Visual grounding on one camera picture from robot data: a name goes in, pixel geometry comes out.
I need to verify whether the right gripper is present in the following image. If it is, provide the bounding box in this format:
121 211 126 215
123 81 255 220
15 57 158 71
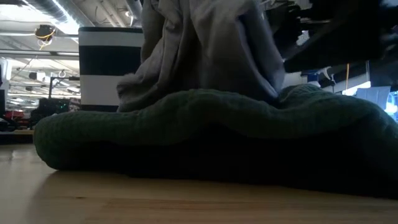
283 18 398 74

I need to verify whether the dark green garment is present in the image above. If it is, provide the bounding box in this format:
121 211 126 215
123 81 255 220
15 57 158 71
33 83 398 200

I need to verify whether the grey brown garment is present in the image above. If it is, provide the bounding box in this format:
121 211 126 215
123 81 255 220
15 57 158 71
116 0 286 113

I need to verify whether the navy white striped fabric bin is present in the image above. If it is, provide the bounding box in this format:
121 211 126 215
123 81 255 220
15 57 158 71
78 26 146 113

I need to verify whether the clear spray bottle blue trigger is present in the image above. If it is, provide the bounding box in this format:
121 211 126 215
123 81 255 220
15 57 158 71
300 67 335 88

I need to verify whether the white paper sheet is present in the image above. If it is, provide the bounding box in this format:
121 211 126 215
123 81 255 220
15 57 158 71
356 86 392 110

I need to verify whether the red background item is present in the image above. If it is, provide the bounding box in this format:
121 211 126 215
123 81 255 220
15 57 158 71
4 110 25 121

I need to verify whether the yellow hanging cord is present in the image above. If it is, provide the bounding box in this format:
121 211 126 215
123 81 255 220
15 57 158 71
345 63 351 93

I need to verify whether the silver round duct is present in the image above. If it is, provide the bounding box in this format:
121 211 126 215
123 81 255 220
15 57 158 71
126 0 144 27

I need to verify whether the spiral round ventilation duct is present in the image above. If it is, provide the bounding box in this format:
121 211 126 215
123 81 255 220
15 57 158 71
27 0 81 35

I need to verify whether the black background rig frame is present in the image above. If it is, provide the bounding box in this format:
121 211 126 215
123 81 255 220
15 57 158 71
48 76 81 100

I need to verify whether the yellow black ceiling cord reel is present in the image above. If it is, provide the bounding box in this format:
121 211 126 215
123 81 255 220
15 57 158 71
34 24 57 43

